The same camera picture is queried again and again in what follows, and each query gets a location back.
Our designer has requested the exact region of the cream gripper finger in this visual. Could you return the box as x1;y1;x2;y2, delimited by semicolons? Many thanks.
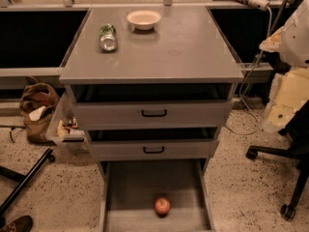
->
259;27;284;52
262;68;309;132

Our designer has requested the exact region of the red apple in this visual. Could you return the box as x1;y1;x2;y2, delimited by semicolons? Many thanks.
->
154;197;171;216

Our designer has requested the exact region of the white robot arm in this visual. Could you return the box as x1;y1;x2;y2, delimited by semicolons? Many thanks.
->
260;0;309;132

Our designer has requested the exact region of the grey drawer cabinet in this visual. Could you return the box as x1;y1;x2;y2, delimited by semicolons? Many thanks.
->
58;5;245;232

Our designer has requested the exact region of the top drawer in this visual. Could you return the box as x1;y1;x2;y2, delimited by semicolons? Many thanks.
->
67;83;235;131

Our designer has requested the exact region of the drawer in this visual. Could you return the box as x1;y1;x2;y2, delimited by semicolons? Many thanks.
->
99;159;215;232
88;128;219;160
67;83;235;131

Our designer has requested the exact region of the middle drawer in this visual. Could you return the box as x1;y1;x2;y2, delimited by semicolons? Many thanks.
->
88;128;219;160

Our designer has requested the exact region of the bottom drawer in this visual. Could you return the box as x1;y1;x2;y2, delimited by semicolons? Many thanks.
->
99;159;215;232

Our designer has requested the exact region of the black office chair base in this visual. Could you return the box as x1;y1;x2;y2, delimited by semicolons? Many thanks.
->
245;100;309;220

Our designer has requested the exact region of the white bowl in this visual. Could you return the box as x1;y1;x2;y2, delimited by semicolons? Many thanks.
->
126;10;161;31

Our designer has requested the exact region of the green soda can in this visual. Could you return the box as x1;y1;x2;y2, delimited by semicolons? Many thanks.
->
99;23;118;51

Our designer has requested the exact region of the clear plastic bin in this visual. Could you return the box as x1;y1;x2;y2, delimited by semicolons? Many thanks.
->
46;93;87;152

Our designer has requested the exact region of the brown bag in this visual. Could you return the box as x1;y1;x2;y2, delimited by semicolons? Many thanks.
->
19;76;60;143

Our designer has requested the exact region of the black metal stand leg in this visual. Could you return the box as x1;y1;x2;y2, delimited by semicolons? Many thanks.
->
0;148;55;217

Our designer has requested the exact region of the brown shoe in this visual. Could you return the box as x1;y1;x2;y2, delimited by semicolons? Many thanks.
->
0;216;33;232

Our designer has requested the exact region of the grey cable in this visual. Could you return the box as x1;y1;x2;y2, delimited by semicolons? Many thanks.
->
224;6;274;137

